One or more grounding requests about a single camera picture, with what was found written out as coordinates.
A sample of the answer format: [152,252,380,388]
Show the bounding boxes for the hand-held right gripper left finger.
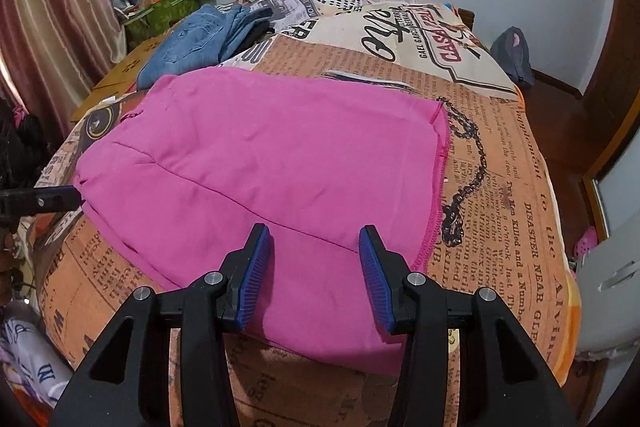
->
[50,223,271,427]

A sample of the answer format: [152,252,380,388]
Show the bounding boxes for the pink slipper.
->
[572,227,599,260]

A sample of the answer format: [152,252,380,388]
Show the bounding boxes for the dark clothing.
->
[0,99,51,192]

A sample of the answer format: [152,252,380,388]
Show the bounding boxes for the pink pants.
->
[73,67,449,375]

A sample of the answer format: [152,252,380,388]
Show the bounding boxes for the grey backpack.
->
[489,26,536,88]

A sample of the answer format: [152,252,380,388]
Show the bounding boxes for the white printed cloth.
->
[0,317,73,408]

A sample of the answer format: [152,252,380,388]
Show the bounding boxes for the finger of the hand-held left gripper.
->
[0,187,84,220]

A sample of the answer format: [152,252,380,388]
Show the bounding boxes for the striped curtain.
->
[0,0,126,140]

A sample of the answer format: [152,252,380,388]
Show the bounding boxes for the bed with newspaper-print cover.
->
[33,0,583,427]

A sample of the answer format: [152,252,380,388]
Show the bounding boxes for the blue jeans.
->
[136,4,276,90]

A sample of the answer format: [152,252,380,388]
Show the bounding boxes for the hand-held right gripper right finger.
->
[358,225,587,427]

